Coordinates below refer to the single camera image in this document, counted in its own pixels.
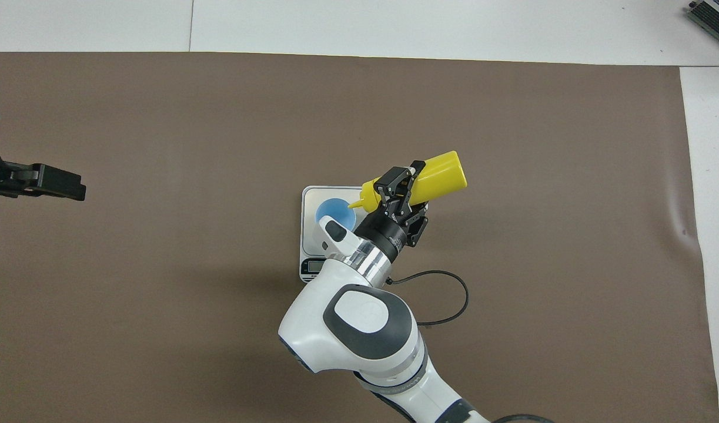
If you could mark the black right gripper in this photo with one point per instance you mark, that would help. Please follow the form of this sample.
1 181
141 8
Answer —
383 235

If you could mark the grey ribbed metal box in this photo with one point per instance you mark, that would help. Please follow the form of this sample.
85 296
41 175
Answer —
715 17

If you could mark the light blue plastic cup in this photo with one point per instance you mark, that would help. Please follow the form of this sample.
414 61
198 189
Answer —
335 211

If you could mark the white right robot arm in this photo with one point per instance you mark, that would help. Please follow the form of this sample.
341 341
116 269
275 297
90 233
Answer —
359 329

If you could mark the silver digital kitchen scale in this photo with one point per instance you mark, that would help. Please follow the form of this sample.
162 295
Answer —
309 258

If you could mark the brown paper table mat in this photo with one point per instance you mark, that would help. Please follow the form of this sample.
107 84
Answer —
159 294

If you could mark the yellow squeeze bottle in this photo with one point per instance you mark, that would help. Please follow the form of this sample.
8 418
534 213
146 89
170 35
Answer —
441 176

